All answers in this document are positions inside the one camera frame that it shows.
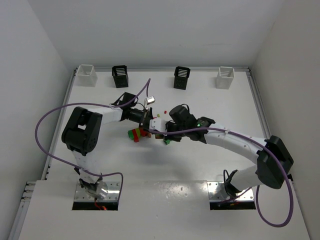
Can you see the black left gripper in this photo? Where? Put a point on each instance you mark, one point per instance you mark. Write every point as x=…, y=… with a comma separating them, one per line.
x=147, y=117

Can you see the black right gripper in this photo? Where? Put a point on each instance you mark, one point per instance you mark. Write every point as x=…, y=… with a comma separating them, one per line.
x=169, y=127

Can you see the green rounded end lego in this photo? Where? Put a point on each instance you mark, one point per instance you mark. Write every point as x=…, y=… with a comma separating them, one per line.
x=131, y=134

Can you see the lime rounded lego brick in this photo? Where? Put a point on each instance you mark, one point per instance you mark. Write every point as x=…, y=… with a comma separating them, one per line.
x=138, y=133

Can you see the brown long lego plate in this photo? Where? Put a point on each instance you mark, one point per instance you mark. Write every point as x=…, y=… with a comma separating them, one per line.
x=159, y=136

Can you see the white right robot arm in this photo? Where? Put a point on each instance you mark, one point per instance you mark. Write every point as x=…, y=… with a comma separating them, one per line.
x=270, y=157

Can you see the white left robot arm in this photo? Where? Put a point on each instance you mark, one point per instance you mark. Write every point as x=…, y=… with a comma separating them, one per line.
x=81, y=135

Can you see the black bin right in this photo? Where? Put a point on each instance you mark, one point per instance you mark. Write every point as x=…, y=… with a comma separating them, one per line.
x=181, y=76

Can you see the black bin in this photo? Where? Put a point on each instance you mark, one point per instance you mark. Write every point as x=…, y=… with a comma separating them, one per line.
x=181, y=76
x=120, y=76

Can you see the black bin left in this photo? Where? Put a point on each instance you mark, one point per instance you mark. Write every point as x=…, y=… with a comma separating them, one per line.
x=120, y=76

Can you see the white bin far right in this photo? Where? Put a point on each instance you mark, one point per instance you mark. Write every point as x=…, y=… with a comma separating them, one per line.
x=224, y=77

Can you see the white bin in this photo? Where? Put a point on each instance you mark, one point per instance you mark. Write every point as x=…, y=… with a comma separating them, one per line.
x=86, y=76
x=224, y=77

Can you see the white bin far left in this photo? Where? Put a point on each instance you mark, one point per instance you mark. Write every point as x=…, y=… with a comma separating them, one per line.
x=86, y=76

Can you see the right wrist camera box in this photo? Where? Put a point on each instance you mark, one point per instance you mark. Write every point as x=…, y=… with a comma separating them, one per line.
x=158, y=124

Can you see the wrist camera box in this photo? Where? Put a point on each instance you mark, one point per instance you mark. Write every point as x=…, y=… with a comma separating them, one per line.
x=149, y=100
x=158, y=124

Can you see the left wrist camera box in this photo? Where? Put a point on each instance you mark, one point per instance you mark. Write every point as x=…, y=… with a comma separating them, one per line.
x=149, y=100

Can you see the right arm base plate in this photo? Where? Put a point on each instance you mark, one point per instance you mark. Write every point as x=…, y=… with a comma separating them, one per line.
x=220, y=192

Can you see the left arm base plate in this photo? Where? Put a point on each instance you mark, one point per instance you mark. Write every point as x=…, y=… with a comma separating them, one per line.
x=105, y=192

